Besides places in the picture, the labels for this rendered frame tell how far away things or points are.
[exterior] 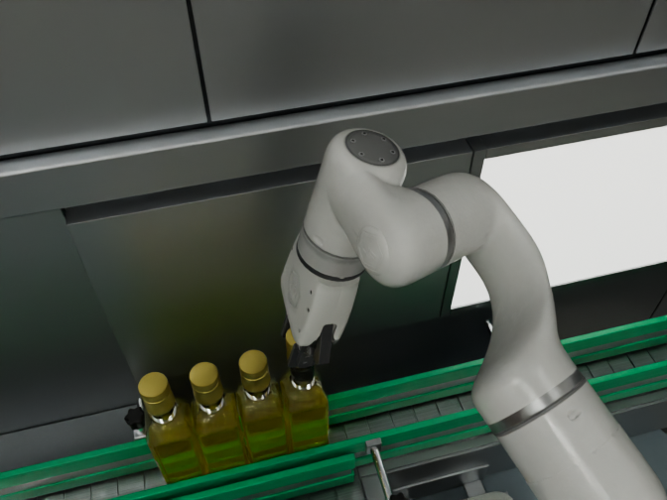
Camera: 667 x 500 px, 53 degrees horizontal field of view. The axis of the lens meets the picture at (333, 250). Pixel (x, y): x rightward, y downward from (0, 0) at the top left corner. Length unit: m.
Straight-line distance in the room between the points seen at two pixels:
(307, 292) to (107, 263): 0.26
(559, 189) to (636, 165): 0.11
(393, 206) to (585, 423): 0.22
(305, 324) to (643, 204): 0.58
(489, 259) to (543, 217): 0.37
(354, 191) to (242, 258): 0.31
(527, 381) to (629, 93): 0.47
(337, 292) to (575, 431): 0.25
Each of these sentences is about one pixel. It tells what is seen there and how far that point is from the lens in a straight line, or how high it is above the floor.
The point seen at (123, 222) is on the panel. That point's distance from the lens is 0.77.
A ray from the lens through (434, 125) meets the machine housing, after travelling 0.78.
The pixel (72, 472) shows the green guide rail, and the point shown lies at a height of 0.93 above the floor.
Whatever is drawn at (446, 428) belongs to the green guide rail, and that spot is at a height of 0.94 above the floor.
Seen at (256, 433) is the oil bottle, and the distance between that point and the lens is 0.90.
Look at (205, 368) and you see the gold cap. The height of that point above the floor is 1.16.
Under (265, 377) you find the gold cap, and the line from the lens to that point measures 0.81.
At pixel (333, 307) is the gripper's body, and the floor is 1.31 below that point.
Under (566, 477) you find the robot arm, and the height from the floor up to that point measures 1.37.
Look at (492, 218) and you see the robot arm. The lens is 0.59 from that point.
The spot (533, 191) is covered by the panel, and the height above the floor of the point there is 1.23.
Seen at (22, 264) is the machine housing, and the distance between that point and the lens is 0.86.
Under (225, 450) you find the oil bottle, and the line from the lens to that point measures 0.92.
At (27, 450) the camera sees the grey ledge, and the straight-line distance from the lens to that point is 1.15.
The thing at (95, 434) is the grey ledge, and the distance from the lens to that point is 1.13.
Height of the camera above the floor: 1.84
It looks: 49 degrees down
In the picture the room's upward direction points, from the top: straight up
